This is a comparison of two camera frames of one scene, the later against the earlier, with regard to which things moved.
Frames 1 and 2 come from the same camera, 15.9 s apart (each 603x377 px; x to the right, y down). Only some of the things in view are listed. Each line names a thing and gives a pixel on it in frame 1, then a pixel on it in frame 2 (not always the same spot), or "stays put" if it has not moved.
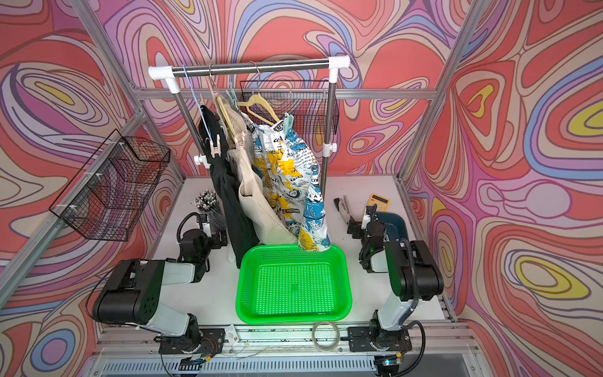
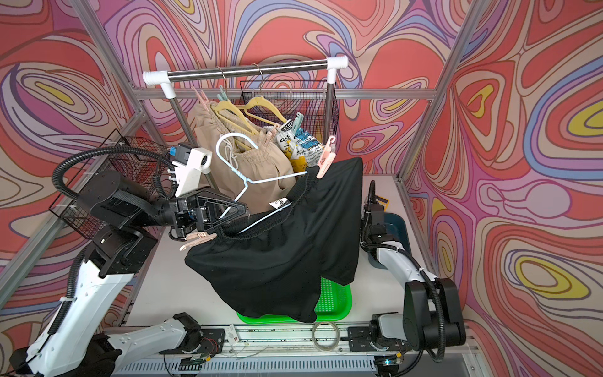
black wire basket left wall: (109, 196) stays put
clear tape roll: (338, 336) stays put
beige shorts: (259, 222) -> (248, 159)
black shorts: (218, 157) -> (271, 263)
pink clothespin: (217, 150) -> (327, 158)
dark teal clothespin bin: (395, 225) stays put
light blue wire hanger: (197, 102) -> (260, 220)
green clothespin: (288, 122) -> (297, 122)
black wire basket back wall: (303, 99) stays put
